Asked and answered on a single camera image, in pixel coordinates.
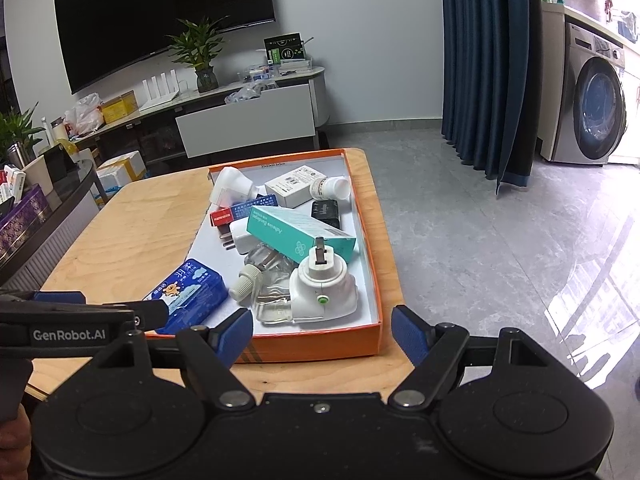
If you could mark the left potted plant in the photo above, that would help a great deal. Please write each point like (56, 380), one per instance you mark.
(18, 136)

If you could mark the red blue card box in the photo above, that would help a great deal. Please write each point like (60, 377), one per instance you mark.
(226, 215)

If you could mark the silver washing machine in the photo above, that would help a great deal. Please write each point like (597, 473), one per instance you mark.
(592, 116)

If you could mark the white router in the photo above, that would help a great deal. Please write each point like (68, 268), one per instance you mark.
(160, 90)

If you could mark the white yellow cardboard box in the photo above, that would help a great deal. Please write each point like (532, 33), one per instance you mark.
(121, 170)

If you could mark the white tv cabinet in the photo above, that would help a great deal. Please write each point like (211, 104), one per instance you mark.
(198, 124)

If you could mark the teal bandage box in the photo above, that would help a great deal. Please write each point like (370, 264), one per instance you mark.
(293, 233)

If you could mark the black wall television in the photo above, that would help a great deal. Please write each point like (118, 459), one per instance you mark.
(100, 37)

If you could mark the left hand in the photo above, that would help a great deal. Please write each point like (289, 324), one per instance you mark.
(15, 446)

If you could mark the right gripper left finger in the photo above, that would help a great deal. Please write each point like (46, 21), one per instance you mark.
(208, 355)

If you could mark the white mosquito repellent heater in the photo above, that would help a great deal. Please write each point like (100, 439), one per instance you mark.
(321, 288)

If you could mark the white small carton box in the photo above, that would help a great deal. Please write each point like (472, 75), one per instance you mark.
(293, 188)

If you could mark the white plug adapter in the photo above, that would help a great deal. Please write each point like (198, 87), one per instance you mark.
(235, 235)

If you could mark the orange white tray box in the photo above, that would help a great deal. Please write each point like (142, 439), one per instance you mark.
(358, 334)

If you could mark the black UGREEN charger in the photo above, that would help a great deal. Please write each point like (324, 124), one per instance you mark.
(326, 211)

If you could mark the white plastic bag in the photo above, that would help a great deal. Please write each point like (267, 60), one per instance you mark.
(85, 116)

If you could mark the blue tin box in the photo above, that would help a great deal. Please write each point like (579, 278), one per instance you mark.
(191, 293)

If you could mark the dark blue curtain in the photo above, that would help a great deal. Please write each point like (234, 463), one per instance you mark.
(492, 85)

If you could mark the white plug-in diffuser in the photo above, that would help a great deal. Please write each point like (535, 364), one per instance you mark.
(232, 187)

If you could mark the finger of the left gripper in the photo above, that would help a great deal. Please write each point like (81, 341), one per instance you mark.
(60, 297)
(148, 314)

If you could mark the black green display box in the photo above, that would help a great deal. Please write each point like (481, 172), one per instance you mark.
(284, 48)

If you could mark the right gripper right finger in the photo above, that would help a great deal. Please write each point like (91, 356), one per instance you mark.
(435, 352)

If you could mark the white pill bottle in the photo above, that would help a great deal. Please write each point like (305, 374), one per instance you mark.
(330, 188)

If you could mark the dark glass side table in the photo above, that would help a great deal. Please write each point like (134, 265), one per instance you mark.
(42, 247)

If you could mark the potted bamboo plant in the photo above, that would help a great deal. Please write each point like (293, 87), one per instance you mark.
(197, 46)

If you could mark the clear liquid refill bottle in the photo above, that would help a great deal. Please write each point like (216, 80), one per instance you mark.
(263, 284)

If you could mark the purple tissue box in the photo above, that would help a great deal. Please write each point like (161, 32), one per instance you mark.
(22, 221)

